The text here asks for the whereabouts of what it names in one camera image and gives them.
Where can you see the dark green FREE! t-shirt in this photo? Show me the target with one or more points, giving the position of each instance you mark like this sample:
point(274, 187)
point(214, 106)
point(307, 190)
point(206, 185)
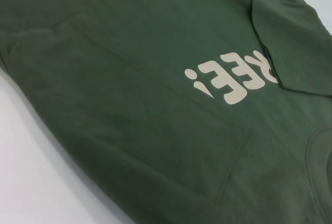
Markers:
point(129, 91)

